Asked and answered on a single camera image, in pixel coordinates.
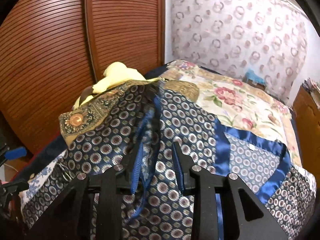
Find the small blue box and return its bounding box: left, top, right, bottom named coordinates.
left=243, top=69, right=266, bottom=90

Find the brown wooden cabinet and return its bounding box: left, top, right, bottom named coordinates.
left=292, top=86, right=320, bottom=178

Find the navy patterned satin garment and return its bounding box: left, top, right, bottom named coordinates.
left=22, top=89, right=316, bottom=239

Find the floral cream bedspread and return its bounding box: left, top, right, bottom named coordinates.
left=161, top=60, right=302, bottom=166

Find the brown louvered wardrobe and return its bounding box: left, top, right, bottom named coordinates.
left=1, top=0, right=165, bottom=154

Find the clutter on cabinet top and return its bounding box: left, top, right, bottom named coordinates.
left=304, top=77, right=319, bottom=101

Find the blue white floral cloth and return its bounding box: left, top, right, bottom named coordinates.
left=19, top=150, right=67, bottom=210

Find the ring patterned lace curtain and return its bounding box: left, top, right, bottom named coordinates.
left=171, top=0, right=308, bottom=102

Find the yellow plush toy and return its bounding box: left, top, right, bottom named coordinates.
left=73, top=61, right=151, bottom=111

